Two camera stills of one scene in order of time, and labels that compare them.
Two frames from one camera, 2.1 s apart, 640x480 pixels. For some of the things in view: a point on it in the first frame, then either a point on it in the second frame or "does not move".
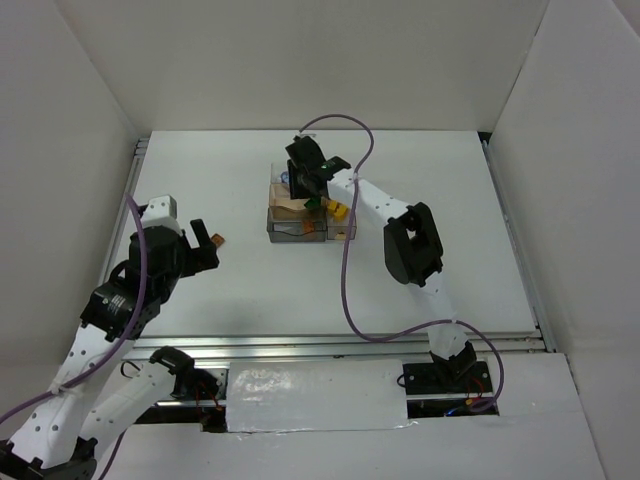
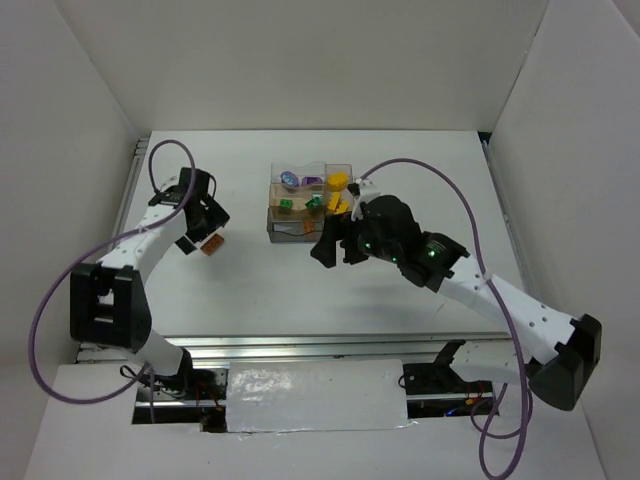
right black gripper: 310,185 -> 347,240
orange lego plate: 218,239 does not move
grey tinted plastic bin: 308,225 does not move
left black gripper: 198,255 -> 201,232
